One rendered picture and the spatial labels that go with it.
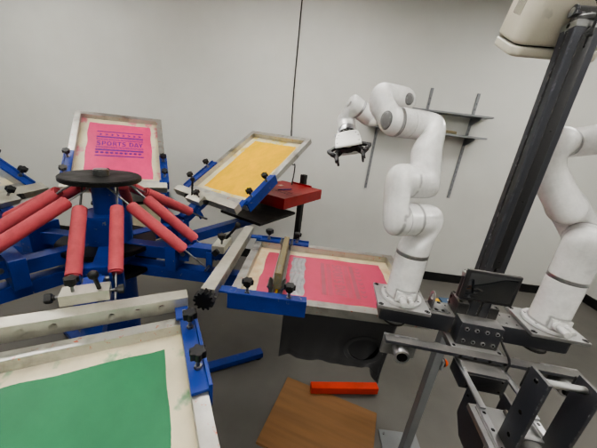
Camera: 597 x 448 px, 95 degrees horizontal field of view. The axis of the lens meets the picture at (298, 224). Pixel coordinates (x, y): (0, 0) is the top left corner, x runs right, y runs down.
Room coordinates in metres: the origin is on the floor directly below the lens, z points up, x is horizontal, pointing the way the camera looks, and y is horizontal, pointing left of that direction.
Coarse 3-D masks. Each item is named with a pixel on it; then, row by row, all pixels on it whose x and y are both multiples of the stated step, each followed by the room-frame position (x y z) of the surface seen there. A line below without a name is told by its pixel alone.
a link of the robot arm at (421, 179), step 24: (408, 120) 0.84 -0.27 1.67; (432, 120) 0.86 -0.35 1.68; (432, 144) 0.79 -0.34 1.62; (408, 168) 0.75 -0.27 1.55; (432, 168) 0.77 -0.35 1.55; (384, 192) 0.79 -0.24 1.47; (408, 192) 0.72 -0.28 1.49; (432, 192) 0.77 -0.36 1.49; (384, 216) 0.76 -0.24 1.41; (408, 216) 0.71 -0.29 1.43
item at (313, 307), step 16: (256, 256) 1.27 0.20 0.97; (336, 256) 1.43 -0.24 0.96; (352, 256) 1.43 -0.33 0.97; (368, 256) 1.43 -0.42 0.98; (384, 256) 1.43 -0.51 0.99; (240, 272) 1.06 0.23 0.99; (240, 288) 0.94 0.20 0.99; (320, 304) 0.90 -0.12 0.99; (336, 304) 0.91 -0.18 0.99; (368, 320) 0.88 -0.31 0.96
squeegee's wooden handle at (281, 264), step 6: (288, 240) 1.33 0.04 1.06; (282, 246) 1.24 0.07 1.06; (288, 246) 1.31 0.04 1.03; (282, 252) 1.17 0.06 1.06; (282, 258) 1.11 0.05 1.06; (282, 264) 1.05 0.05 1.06; (276, 270) 0.99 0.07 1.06; (282, 270) 1.00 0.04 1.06; (276, 276) 0.97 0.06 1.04; (282, 276) 1.01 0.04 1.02; (276, 282) 0.97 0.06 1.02; (276, 288) 0.97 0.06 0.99
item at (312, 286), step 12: (264, 276) 1.11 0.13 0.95; (288, 276) 1.14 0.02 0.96; (312, 276) 1.16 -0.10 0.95; (264, 288) 1.02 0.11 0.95; (312, 288) 1.06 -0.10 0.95; (372, 288) 1.13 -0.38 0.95; (324, 300) 0.98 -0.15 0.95; (336, 300) 0.99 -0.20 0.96; (348, 300) 1.00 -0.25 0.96; (360, 300) 1.01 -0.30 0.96; (372, 300) 1.02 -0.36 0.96
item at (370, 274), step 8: (272, 256) 1.33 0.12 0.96; (296, 256) 1.37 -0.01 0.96; (272, 264) 1.24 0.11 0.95; (288, 264) 1.26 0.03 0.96; (312, 264) 1.29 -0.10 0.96; (336, 264) 1.33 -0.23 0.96; (344, 264) 1.34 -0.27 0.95; (352, 264) 1.35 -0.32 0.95; (360, 264) 1.36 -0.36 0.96; (368, 264) 1.38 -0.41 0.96; (288, 272) 1.18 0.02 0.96; (312, 272) 1.21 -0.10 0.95; (360, 272) 1.27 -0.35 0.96; (368, 272) 1.28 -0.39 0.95; (376, 272) 1.29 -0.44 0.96; (368, 280) 1.20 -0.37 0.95; (376, 280) 1.21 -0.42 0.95; (384, 280) 1.22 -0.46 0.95
